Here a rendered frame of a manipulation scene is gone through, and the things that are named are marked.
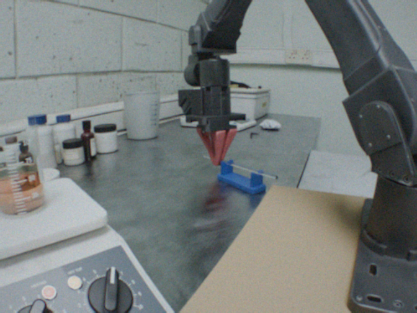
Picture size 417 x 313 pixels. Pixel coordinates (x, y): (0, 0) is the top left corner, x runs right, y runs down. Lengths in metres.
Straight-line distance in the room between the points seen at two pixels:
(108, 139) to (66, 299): 0.61
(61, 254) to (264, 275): 0.16
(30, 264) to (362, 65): 0.30
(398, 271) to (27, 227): 0.29
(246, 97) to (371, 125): 1.05
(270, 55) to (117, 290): 1.49
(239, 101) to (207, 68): 0.75
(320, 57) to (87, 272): 1.48
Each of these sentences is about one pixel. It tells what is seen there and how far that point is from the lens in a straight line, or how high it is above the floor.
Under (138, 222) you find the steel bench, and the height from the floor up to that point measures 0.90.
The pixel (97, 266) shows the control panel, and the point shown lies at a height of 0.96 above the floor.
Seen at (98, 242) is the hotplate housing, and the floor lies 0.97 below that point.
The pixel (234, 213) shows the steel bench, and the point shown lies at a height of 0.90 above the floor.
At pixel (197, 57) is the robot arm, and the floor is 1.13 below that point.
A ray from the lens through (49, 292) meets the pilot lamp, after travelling 0.20.
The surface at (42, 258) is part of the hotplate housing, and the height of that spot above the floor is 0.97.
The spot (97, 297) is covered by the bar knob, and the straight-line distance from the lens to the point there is 0.20.
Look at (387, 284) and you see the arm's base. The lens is 0.23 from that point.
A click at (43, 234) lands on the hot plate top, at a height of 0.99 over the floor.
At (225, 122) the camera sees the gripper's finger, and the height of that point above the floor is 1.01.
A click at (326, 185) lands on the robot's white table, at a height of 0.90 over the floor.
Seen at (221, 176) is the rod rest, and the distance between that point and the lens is 0.53.
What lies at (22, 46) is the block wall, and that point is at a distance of 0.84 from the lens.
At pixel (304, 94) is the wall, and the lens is 1.60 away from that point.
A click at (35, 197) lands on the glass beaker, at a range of 0.24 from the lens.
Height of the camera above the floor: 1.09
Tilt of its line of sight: 16 degrees down
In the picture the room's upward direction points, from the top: straight up
